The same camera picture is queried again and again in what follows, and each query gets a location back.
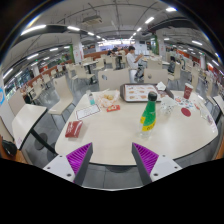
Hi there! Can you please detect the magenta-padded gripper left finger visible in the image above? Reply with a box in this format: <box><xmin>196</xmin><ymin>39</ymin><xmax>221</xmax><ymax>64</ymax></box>
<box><xmin>43</xmin><ymin>142</ymin><xmax>94</xmax><ymax>186</ymax></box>

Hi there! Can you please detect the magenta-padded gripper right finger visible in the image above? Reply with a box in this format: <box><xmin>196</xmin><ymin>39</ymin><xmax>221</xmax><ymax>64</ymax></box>
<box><xmin>131</xmin><ymin>142</ymin><xmax>183</xmax><ymax>186</ymax></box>

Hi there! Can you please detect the green-labelled clear drink bottle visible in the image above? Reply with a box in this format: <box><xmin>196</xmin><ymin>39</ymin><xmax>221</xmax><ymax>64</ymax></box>
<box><xmin>139</xmin><ymin>90</ymin><xmax>158</xmax><ymax>138</ymax></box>

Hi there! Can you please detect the red tissue pack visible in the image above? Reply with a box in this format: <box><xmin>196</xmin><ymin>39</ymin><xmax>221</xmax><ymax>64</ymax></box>
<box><xmin>64</xmin><ymin>120</ymin><xmax>84</xmax><ymax>139</ymax></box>

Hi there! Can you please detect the white printed card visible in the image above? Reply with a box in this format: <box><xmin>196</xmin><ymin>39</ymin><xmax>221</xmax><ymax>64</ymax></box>
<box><xmin>75</xmin><ymin>104</ymin><xmax>101</xmax><ymax>121</ymax></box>

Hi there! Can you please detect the small red packet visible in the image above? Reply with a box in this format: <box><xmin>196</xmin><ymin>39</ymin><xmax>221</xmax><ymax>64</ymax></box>
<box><xmin>106</xmin><ymin>104</ymin><xmax>121</xmax><ymax>113</ymax></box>

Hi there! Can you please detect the flat round red coaster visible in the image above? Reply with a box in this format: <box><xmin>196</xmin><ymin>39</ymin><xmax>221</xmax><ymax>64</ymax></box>
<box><xmin>180</xmin><ymin>107</ymin><xmax>192</xmax><ymax>118</ymax></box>

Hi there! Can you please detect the small clear sanitizer bottle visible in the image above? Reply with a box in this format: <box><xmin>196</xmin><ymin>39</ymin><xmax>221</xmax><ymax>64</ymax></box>
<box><xmin>86</xmin><ymin>89</ymin><xmax>96</xmax><ymax>106</ymax></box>

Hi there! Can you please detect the white table with black leg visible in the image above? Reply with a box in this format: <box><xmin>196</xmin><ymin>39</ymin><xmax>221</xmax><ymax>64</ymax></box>
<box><xmin>11</xmin><ymin>103</ymin><xmax>56</xmax><ymax>155</ymax></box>
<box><xmin>212</xmin><ymin>94</ymin><xmax>224</xmax><ymax>116</ymax></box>

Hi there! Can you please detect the crumpled food wrapper bag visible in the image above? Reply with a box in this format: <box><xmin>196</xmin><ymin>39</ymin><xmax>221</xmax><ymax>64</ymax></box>
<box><xmin>97</xmin><ymin>89</ymin><xmax>120</xmax><ymax>108</ymax></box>

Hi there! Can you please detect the beige plastic chair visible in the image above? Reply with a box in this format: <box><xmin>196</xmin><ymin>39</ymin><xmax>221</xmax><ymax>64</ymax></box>
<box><xmin>98</xmin><ymin>68</ymin><xmax>131</xmax><ymax>92</ymax></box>
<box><xmin>143</xmin><ymin>68</ymin><xmax>169</xmax><ymax>86</ymax></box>
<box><xmin>48</xmin><ymin>75</ymin><xmax>76</xmax><ymax>125</ymax></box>

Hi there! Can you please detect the dark brown food tray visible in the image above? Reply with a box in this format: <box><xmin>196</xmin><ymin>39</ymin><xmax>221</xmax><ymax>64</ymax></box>
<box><xmin>119</xmin><ymin>82</ymin><xmax>174</xmax><ymax>103</ymax></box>

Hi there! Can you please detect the black bag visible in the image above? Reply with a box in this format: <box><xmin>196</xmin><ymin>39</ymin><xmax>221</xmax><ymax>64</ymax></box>
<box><xmin>1</xmin><ymin>139</ymin><xmax>18</xmax><ymax>157</ymax></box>

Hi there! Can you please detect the clear plastic packet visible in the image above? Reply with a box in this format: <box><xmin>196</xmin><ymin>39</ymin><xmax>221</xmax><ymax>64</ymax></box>
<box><xmin>199</xmin><ymin>106</ymin><xmax>218</xmax><ymax>133</ymax></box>

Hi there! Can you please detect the white paper napkin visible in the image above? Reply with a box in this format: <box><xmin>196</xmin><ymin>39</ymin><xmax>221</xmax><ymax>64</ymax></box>
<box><xmin>155</xmin><ymin>81</ymin><xmax>167</xmax><ymax>92</ymax></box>

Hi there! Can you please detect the red paper cup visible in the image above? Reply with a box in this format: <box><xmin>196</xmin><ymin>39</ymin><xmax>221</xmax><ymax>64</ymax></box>
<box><xmin>183</xmin><ymin>82</ymin><xmax>194</xmax><ymax>100</ymax></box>

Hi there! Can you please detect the group of beige chairs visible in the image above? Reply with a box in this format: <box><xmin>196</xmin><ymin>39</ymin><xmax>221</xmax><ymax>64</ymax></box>
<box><xmin>6</xmin><ymin>53</ymin><xmax>224</xmax><ymax>116</ymax></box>

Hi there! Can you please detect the person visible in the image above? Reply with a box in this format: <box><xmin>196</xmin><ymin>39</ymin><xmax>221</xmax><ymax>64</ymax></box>
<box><xmin>125</xmin><ymin>45</ymin><xmax>146</xmax><ymax>81</ymax></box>
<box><xmin>167</xmin><ymin>55</ymin><xmax>178</xmax><ymax>74</ymax></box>

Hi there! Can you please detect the group of ceiling lights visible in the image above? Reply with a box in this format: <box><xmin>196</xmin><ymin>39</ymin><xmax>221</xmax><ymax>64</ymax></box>
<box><xmin>2</xmin><ymin>6</ymin><xmax>221</xmax><ymax>79</ymax></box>

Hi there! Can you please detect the ceiling air conditioner unit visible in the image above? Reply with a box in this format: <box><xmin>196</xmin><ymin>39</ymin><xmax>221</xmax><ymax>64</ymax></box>
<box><xmin>81</xmin><ymin>14</ymin><xmax>103</xmax><ymax>25</ymax></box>

